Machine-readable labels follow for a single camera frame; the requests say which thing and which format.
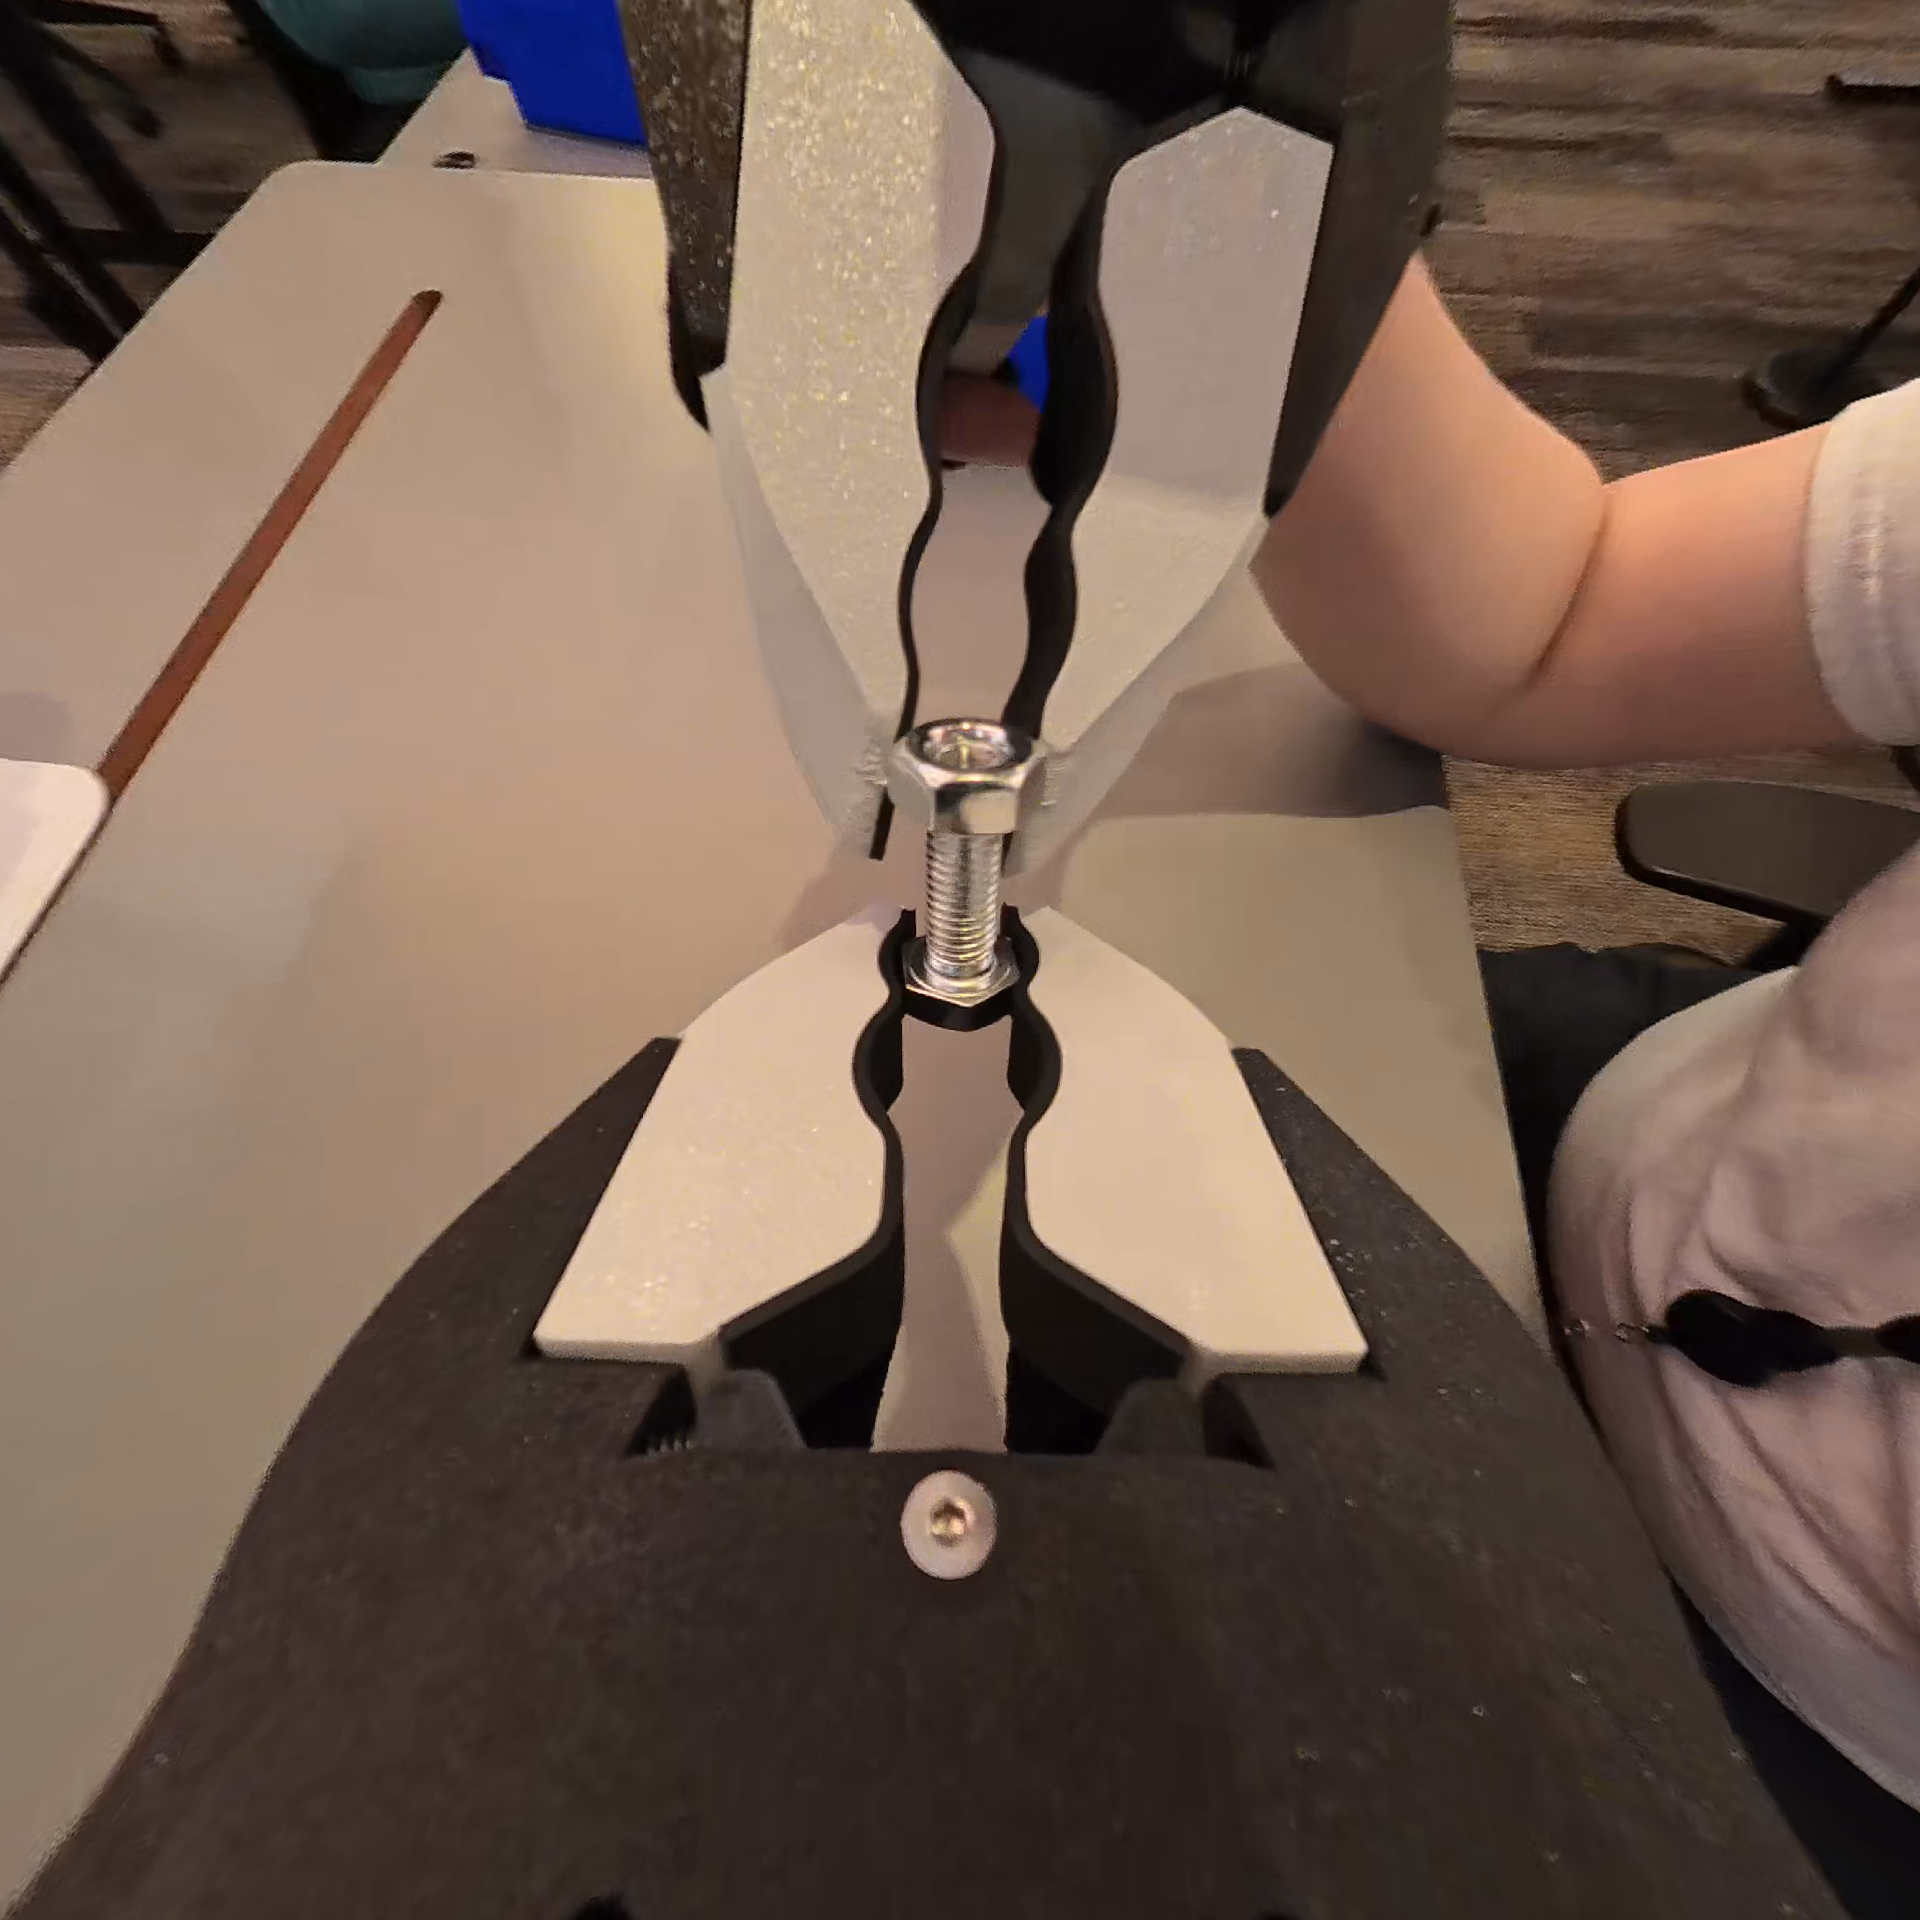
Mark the silver hex bolt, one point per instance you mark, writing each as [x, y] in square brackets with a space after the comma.
[962, 902]

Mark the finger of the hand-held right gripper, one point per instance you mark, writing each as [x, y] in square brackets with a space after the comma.
[843, 362]
[1202, 391]

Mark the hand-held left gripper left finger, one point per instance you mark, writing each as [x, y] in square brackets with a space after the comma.
[721, 1201]

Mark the white board stand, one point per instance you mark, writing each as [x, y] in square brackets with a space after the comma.
[47, 856]

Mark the black desk chair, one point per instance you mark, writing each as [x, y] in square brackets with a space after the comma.
[1772, 842]

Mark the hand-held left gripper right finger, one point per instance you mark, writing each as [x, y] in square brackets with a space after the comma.
[1188, 1201]

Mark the silver hex nut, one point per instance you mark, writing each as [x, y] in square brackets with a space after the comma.
[969, 795]

